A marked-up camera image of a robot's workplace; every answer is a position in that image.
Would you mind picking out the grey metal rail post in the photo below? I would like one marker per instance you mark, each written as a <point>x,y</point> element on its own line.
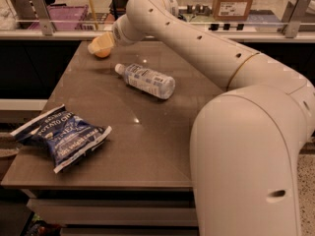
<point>46,26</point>
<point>292,28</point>

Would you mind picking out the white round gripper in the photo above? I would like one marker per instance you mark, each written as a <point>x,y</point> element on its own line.
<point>120,33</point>

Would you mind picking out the grey metal rail post right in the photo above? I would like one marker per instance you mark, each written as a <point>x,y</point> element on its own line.
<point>292,28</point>

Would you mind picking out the purple plastic crate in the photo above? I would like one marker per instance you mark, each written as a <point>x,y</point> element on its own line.
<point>67,17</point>

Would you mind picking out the blue potato chips bag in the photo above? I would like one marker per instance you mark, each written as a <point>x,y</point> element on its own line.
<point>64,134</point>

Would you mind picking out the grey metal rail post left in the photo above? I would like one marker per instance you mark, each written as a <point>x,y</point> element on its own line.
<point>46,26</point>

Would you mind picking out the clear plastic water bottle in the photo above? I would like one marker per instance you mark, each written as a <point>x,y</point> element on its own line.
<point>150,81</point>

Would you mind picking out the orange fruit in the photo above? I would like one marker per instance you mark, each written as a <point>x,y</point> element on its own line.
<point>103,53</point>

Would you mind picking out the brown cardboard box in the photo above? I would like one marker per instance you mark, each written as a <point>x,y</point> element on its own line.
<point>231,10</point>

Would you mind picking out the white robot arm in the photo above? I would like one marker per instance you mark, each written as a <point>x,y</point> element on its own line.
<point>245,142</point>

